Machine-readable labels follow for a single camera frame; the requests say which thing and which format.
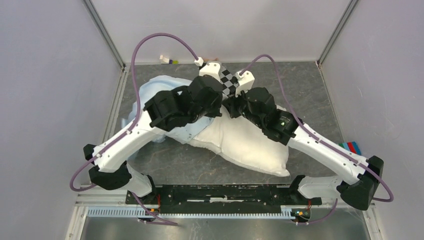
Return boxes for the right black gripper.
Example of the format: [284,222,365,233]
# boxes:
[222,84,265,130]

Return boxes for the white pillow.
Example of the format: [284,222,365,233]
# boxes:
[188,107,290,177]

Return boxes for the light blue pillowcase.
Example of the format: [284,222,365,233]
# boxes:
[120,75,214,144]

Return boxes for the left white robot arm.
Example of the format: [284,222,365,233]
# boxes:
[84,75,223,204]

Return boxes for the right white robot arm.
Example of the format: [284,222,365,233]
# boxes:
[223,87,384,211]

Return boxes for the black white checkerboard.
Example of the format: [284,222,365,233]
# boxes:
[219,65,240,97]

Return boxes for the red blue green blocks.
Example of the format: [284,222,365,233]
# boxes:
[338,141,362,156]

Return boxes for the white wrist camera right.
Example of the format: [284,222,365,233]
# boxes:
[234,70,255,97]

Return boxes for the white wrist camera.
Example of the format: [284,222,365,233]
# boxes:
[194,57,221,82]
[234,70,255,97]

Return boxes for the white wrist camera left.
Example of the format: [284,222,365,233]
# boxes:
[194,57,221,82]

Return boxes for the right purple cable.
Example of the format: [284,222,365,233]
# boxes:
[240,54,395,226]

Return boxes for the purple cable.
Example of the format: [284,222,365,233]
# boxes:
[240,54,395,226]
[68,32,200,227]

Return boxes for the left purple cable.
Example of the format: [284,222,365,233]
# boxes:
[68,32,200,227]

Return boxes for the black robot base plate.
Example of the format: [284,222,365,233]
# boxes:
[140,184,322,214]

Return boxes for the white slotted cable duct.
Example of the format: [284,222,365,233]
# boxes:
[86,206,309,220]

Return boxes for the aluminium rail frame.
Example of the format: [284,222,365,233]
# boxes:
[75,186,127,207]

